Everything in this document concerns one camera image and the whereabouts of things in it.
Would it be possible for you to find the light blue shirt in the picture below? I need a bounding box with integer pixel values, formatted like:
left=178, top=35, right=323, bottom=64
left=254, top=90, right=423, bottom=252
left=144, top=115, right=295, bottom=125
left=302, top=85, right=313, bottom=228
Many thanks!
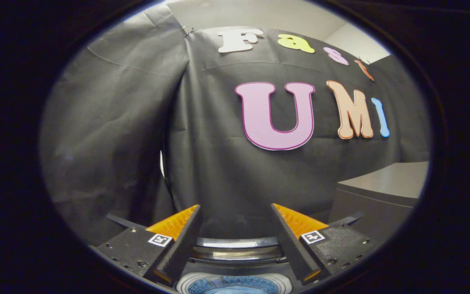
left=188, top=276, right=280, bottom=294

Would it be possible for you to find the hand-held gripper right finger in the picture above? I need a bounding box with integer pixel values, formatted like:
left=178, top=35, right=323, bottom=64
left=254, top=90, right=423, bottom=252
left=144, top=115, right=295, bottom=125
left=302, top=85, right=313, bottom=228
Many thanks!
left=271, top=203, right=376, bottom=282

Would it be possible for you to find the black backdrop cloth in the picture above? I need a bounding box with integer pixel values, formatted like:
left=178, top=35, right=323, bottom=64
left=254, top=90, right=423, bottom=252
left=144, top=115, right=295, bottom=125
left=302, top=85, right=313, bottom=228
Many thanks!
left=39, top=2, right=431, bottom=245

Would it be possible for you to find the beige cabinet with grey top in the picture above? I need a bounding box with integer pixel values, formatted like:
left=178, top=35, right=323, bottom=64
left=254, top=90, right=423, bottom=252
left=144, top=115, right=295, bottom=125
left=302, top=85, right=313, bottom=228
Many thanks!
left=328, top=161, right=429, bottom=245

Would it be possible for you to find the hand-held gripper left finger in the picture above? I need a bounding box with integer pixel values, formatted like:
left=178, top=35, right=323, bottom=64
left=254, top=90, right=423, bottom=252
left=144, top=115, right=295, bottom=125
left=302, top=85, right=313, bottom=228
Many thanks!
left=90, top=204, right=202, bottom=286

